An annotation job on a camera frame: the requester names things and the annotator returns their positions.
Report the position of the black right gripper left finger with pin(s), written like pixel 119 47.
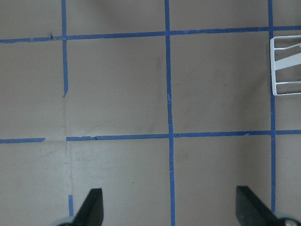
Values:
pixel 91 212

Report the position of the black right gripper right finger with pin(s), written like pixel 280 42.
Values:
pixel 251 211

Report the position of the white wire cup rack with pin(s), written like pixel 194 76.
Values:
pixel 285 65

